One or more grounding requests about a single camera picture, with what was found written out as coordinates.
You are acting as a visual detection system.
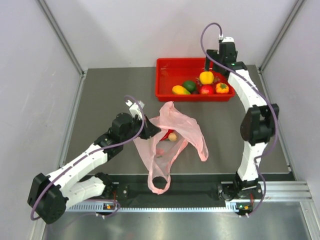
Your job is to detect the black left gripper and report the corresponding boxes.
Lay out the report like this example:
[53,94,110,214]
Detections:
[121,114,161,143]

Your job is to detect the fruit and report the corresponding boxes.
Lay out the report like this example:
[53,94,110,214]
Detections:
[199,71,215,85]

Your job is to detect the red chili pepper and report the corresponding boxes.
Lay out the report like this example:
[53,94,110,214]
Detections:
[160,129,175,141]

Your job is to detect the pink plastic bag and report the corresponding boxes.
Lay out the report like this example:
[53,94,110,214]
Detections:
[133,101,209,195]

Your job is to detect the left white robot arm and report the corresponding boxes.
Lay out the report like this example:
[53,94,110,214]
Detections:
[27,113,161,225]

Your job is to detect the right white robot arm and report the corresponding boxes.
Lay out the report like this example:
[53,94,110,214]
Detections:
[204,37,279,200]

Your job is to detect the purple grape bunch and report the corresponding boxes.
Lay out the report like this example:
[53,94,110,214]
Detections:
[195,76,220,87]

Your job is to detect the red apple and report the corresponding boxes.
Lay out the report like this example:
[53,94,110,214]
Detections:
[199,84,215,95]

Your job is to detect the orange bell pepper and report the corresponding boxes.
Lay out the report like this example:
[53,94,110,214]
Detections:
[215,82,230,94]

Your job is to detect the green avocado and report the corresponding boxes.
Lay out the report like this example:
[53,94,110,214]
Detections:
[182,80,197,93]

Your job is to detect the yellow mango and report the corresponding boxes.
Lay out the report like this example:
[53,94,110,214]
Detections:
[172,85,191,95]

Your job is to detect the red plastic tray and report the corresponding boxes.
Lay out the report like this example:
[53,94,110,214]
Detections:
[155,57,236,102]

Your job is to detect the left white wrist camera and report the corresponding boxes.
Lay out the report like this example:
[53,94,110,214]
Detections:
[125,98,145,120]

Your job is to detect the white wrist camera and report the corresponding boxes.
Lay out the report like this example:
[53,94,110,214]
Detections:
[125,98,145,120]
[218,35,235,43]

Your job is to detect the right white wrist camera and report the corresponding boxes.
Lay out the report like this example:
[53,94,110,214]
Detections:
[218,35,235,43]

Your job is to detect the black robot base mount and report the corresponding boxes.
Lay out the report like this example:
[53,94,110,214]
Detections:
[74,173,265,202]

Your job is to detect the grey slotted cable duct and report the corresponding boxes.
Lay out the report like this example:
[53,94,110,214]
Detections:
[66,201,239,213]

